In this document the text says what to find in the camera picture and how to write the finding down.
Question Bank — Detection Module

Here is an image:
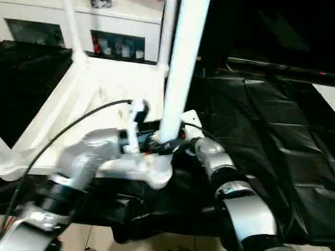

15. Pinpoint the white plastic table leg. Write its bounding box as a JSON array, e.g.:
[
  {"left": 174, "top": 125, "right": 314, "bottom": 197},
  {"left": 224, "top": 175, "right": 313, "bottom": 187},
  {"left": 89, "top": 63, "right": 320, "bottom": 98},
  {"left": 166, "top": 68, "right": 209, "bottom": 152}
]
[
  {"left": 0, "top": 137, "right": 15, "bottom": 168},
  {"left": 156, "top": 0, "right": 179, "bottom": 72},
  {"left": 62, "top": 0, "right": 89, "bottom": 64},
  {"left": 159, "top": 0, "right": 212, "bottom": 144}
]

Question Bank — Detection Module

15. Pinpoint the white plastic table top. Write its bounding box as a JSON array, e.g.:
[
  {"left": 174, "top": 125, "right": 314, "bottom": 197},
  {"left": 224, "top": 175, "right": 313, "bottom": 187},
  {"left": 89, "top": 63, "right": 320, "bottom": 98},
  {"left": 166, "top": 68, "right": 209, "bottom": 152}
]
[{"left": 0, "top": 55, "right": 174, "bottom": 191}]

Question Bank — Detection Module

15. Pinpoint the black mat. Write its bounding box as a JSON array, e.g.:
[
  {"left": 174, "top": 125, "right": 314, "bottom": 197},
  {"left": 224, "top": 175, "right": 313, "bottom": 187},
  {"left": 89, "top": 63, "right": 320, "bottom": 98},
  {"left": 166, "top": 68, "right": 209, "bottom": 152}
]
[{"left": 0, "top": 39, "right": 335, "bottom": 248}]

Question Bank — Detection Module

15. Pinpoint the white cabinet with glass doors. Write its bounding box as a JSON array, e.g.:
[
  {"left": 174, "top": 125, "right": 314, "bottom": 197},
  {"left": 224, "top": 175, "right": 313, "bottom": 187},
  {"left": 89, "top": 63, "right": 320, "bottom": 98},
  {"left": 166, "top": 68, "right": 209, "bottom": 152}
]
[{"left": 0, "top": 0, "right": 166, "bottom": 64}]

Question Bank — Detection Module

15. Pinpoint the black backdrop cloth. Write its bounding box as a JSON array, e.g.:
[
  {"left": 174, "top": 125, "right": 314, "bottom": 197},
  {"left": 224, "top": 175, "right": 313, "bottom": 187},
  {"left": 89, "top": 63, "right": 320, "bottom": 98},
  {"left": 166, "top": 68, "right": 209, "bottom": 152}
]
[{"left": 161, "top": 0, "right": 335, "bottom": 76}]

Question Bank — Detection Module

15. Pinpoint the shiny object on cabinet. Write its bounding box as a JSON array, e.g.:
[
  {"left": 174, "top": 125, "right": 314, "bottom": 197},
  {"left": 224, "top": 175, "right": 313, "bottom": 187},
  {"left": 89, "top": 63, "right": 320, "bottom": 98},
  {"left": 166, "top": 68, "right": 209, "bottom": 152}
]
[{"left": 90, "top": 0, "right": 114, "bottom": 9}]

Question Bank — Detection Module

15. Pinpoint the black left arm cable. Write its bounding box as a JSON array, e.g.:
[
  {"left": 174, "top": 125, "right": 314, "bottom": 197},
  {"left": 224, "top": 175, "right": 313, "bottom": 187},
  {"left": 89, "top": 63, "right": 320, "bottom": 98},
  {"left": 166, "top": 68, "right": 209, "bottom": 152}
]
[{"left": 4, "top": 98, "right": 135, "bottom": 215}]

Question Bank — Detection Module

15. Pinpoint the red cable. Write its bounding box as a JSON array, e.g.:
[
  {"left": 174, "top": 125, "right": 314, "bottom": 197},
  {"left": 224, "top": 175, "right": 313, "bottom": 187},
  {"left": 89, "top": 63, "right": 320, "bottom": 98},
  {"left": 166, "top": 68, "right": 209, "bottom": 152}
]
[{"left": 2, "top": 214, "right": 14, "bottom": 232}]

